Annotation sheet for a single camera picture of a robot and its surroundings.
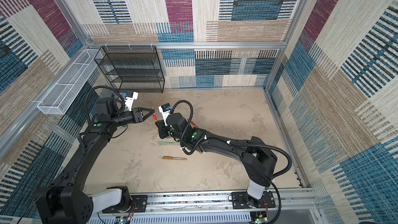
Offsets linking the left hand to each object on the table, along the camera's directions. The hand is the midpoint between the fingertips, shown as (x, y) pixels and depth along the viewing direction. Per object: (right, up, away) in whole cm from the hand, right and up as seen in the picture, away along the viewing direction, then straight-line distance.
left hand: (152, 109), depth 74 cm
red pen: (+1, -3, +1) cm, 4 cm away
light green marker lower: (+1, -20, +18) cm, 27 cm away
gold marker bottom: (+6, -27, +14) cm, 31 cm away
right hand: (+1, -8, +2) cm, 8 cm away
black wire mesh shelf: (-25, +27, +35) cm, 51 cm away
